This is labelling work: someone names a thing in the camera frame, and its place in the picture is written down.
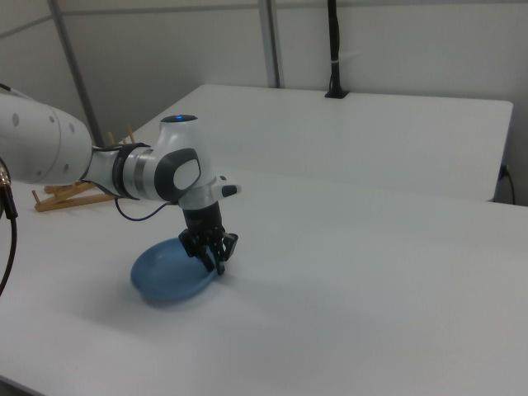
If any black cable at table side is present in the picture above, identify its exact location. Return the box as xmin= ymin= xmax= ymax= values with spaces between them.
xmin=498 ymin=163 xmax=517 ymax=205

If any wooden plate rack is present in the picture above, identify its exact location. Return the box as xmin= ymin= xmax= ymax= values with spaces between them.
xmin=31 ymin=125 xmax=138 ymax=214

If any black camera pole with clamp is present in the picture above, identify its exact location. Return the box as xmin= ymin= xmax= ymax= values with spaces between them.
xmin=323 ymin=0 xmax=351 ymax=101

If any blue round plate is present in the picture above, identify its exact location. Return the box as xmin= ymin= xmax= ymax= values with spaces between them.
xmin=130 ymin=237 xmax=220 ymax=309

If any black cable with metal connector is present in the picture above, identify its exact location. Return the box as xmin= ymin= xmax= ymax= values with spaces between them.
xmin=0 ymin=158 xmax=20 ymax=299

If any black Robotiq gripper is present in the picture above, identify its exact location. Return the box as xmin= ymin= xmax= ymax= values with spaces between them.
xmin=177 ymin=201 xmax=240 ymax=276

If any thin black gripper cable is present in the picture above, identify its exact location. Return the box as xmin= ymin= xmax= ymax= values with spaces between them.
xmin=79 ymin=142 xmax=185 ymax=223

